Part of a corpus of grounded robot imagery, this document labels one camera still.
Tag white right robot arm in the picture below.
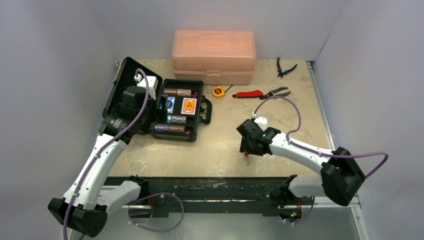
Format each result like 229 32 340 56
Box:
236 119 366 207

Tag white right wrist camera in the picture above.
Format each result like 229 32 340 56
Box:
251 114 268 131

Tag black poker set case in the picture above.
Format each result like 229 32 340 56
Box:
99 57 212 143

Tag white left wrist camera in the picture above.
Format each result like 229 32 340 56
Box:
134 74 159 100

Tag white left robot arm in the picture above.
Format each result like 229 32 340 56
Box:
48 85 160 240

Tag brown black chip stack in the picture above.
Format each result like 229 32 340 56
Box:
168 125 185 135

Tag orange dealer button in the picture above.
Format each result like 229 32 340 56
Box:
183 100 196 112

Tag blue tan chip stack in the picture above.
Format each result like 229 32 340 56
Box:
170 115 187 124

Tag blue handled pliers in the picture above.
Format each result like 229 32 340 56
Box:
276 57 298 79

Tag blue small blind button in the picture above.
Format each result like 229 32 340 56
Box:
166 97 175 110

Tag brown chip stack in case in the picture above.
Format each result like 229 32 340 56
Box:
163 88 192 98

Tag blue playing card deck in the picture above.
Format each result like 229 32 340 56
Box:
159 95 176 114

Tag purple chip stack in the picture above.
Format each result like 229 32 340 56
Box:
153 123 170 133

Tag black table front rail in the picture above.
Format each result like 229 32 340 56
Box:
124 176 319 218

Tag yellow tape measure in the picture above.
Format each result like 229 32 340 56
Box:
212 85 233 98

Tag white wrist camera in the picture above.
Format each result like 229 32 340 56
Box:
251 114 268 131
134 74 159 100

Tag red playing card deck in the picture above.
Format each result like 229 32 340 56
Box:
181 97 197 115

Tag pink plastic toolbox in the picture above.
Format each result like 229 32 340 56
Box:
171 30 257 85

